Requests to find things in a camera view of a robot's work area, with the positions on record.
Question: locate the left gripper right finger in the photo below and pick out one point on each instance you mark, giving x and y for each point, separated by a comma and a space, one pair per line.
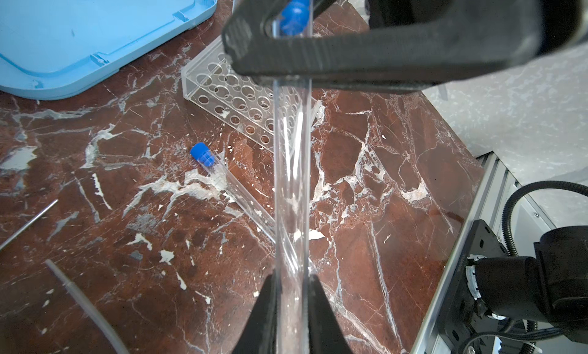
325, 335

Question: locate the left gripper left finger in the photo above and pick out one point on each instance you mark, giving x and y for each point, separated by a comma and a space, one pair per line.
259, 335

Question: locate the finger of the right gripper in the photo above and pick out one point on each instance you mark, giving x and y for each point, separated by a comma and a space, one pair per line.
410, 45

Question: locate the blue-capped test tube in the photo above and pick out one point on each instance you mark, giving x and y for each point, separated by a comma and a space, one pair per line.
226, 181
292, 109

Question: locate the clear test tube rack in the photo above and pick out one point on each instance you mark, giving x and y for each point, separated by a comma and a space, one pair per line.
209, 82

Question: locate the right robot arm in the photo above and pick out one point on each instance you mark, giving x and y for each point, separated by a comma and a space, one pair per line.
550, 287

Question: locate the clear plastic pipette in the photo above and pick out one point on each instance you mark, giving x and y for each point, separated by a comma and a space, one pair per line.
90, 310

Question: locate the metal stirring rod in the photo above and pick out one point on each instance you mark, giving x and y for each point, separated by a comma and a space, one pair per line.
14, 236

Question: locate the blue plastic lid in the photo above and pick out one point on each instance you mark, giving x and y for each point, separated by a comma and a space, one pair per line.
55, 49

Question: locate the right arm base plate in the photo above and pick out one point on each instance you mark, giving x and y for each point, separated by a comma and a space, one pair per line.
461, 316

